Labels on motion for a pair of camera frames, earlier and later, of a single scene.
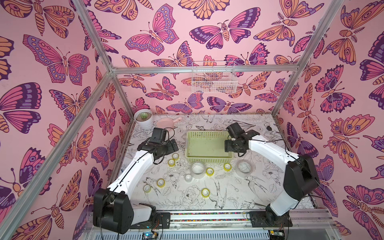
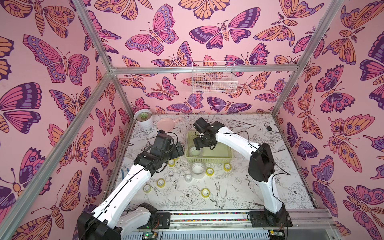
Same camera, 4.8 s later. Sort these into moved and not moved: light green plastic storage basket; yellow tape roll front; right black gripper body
Moved: right black gripper body
Not moved: yellow tape roll front; light green plastic storage basket
